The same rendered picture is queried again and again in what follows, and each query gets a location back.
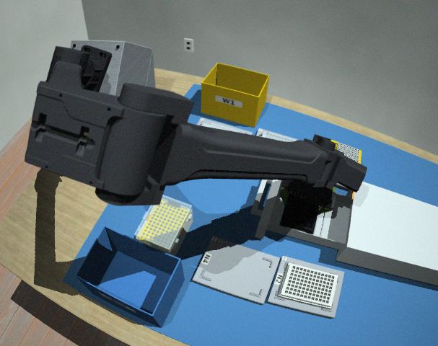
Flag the blue bench mat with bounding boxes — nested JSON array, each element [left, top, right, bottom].
[[62, 84, 438, 346]]

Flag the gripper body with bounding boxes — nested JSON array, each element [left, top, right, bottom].
[[282, 180, 336, 210]]

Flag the blue open-top bin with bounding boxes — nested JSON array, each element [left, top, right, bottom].
[[75, 226, 185, 328]]

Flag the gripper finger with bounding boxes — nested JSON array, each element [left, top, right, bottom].
[[317, 187, 336, 215], [279, 187, 289, 205]]

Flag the yellow open-top bin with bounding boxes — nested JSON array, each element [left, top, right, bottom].
[[201, 63, 269, 128]]

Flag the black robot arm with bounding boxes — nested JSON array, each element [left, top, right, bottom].
[[25, 45, 367, 206]]

